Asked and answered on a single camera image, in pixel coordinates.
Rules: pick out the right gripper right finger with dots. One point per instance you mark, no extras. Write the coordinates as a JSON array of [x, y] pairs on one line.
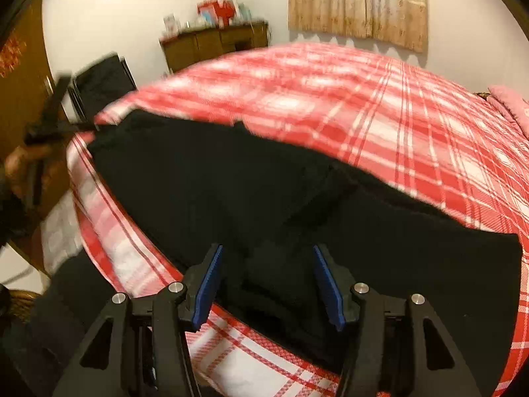
[[335, 282]]

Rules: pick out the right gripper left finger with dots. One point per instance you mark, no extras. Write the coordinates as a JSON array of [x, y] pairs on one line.
[[201, 283]]

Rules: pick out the black pants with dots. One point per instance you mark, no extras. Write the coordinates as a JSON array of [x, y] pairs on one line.
[[189, 184]]

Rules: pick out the person left hand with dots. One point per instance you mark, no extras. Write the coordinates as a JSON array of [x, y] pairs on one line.
[[18, 179]]

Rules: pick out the black chair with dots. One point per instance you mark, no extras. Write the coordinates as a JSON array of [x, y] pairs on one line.
[[105, 81]]

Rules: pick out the brown wooden cabinet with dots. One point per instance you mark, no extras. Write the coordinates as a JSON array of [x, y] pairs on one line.
[[194, 46]]

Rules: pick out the red plaid bed cover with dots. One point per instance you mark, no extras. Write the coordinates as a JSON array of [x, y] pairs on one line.
[[417, 131]]

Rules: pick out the red decoration on cabinet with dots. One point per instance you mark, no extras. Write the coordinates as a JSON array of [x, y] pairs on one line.
[[220, 13]]

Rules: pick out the folded pink blanket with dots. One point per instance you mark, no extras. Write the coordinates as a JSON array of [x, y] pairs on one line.
[[512, 106]]

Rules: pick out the beige window curtain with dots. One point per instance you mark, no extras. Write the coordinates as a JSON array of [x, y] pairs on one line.
[[400, 22]]

